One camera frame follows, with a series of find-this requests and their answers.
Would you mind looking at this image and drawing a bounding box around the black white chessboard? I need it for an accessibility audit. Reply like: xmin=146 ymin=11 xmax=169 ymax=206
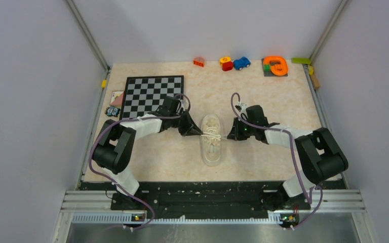
xmin=120 ymin=75 xmax=184 ymax=119

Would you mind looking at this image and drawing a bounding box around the yellow clip right rail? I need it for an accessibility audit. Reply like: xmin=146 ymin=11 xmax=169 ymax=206
xmin=308 ymin=65 xmax=314 ymax=75

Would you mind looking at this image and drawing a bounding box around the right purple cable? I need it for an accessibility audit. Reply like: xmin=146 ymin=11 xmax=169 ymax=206
xmin=230 ymin=93 xmax=324 ymax=230

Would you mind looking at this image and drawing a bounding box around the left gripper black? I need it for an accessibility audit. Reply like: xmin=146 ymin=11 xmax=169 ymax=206
xmin=170 ymin=109 xmax=203 ymax=136

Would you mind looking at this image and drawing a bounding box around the green block on rail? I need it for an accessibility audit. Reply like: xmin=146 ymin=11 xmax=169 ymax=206
xmin=291 ymin=57 xmax=312 ymax=65

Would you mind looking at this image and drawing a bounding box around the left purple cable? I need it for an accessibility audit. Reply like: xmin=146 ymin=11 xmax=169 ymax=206
xmin=88 ymin=93 xmax=192 ymax=232

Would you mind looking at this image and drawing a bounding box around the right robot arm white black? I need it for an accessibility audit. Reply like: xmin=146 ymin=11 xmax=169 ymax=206
xmin=227 ymin=104 xmax=348 ymax=209

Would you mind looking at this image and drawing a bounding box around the small blue toy robot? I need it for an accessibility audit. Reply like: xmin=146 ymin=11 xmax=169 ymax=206
xmin=105 ymin=106 xmax=121 ymax=117

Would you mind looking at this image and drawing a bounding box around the white cable duct strip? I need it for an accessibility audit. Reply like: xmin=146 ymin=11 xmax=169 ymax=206
xmin=72 ymin=213 xmax=283 ymax=224

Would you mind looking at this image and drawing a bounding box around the blue toy car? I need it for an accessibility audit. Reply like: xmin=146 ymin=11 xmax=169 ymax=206
xmin=233 ymin=57 xmax=251 ymax=70

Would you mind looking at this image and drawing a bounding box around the red toy block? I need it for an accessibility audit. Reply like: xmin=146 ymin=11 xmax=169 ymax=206
xmin=221 ymin=61 xmax=234 ymax=71

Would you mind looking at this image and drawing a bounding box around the purple cable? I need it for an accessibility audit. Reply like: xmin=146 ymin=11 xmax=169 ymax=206
xmin=88 ymin=93 xmax=192 ymax=232
xmin=230 ymin=93 xmax=324 ymax=230

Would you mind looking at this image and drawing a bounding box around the beige lace sneaker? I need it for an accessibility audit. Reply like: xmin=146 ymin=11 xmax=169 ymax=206
xmin=201 ymin=114 xmax=222 ymax=167

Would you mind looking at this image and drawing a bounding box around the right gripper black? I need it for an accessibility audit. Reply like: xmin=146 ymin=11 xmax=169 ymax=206
xmin=227 ymin=117 xmax=256 ymax=141

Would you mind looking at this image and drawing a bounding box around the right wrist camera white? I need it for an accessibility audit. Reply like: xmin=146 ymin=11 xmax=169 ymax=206
xmin=235 ymin=102 xmax=248 ymax=117

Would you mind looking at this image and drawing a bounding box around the orange toy block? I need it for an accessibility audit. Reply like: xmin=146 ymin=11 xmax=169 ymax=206
xmin=193 ymin=57 xmax=205 ymax=67

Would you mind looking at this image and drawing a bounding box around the orange marble track toy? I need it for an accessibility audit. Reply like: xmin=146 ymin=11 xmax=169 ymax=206
xmin=262 ymin=56 xmax=289 ymax=77

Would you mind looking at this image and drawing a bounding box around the yellow clip rail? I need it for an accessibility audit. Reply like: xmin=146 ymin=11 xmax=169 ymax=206
xmin=101 ymin=79 xmax=107 ymax=89
xmin=308 ymin=65 xmax=314 ymax=75

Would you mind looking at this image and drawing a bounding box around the pink tangram card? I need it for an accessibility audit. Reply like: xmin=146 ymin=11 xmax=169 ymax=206
xmin=110 ymin=91 xmax=124 ymax=107

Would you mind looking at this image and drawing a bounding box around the wooden block right rail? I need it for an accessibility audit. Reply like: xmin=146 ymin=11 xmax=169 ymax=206
xmin=310 ymin=74 xmax=321 ymax=90

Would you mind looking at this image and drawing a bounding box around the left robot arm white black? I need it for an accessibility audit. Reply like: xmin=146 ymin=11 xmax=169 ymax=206
xmin=90 ymin=94 xmax=203 ymax=209

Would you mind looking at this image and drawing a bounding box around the yellow clip left rail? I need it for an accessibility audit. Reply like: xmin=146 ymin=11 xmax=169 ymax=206
xmin=101 ymin=79 xmax=107 ymax=89

